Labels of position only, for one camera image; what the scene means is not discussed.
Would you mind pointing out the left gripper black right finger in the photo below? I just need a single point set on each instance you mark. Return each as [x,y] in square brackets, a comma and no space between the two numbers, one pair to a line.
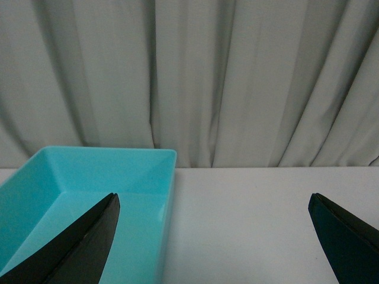
[349,243]

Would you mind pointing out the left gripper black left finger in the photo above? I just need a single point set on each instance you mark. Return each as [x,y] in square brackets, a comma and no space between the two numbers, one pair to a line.
[78,254]

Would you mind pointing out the turquoise plastic bin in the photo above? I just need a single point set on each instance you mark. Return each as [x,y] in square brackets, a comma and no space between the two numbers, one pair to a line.
[59,184]

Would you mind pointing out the grey pleated curtain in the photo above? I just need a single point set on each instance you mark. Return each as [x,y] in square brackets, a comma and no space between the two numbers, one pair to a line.
[223,83]

